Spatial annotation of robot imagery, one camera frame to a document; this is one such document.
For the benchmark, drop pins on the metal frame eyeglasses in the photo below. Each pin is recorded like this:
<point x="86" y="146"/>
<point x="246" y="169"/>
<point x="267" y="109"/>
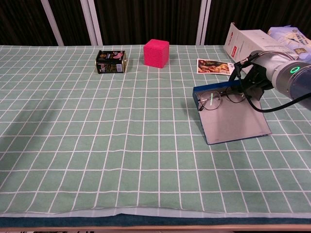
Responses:
<point x="211" y="100"/>

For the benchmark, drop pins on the dark blue table underlay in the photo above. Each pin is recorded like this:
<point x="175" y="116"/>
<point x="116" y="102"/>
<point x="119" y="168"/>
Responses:
<point x="155" y="221"/>

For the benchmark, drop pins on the light blue tissue pack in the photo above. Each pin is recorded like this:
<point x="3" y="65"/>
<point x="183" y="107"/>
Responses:
<point x="294" y="36"/>

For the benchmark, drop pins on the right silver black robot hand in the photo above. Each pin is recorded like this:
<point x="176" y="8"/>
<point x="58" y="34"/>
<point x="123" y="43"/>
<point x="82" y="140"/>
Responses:
<point x="267" y="63"/>

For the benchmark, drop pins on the printed photo card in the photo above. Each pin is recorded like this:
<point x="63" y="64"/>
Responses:
<point x="213" y="67"/>

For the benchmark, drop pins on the white red carton box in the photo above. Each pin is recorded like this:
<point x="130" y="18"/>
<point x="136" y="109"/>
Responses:
<point x="243" y="41"/>

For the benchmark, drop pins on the blue glasses case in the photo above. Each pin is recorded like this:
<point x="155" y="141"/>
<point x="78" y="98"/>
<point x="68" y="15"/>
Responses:
<point x="233" y="123"/>

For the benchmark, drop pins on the green checkered tablecloth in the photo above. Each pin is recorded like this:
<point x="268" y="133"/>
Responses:
<point x="97" y="145"/>

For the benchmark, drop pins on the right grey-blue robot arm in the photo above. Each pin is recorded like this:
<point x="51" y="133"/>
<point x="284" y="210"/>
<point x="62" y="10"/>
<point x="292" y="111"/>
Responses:
<point x="296" y="82"/>

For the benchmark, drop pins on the pink foam cube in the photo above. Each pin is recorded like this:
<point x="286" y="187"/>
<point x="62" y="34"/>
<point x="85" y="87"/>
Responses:
<point x="155" y="53"/>

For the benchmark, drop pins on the black luncheon meat tin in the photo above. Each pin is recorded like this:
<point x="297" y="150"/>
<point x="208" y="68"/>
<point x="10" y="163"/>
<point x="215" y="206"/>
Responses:
<point x="110" y="61"/>

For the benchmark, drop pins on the white metal frame post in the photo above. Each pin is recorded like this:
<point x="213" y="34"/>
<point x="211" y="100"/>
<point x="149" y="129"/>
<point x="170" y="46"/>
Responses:
<point x="203" y="21"/>
<point x="91" y="23"/>
<point x="52" y="23"/>

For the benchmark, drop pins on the black pleated curtain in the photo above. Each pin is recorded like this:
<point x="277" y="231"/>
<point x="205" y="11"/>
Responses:
<point x="145" y="19"/>

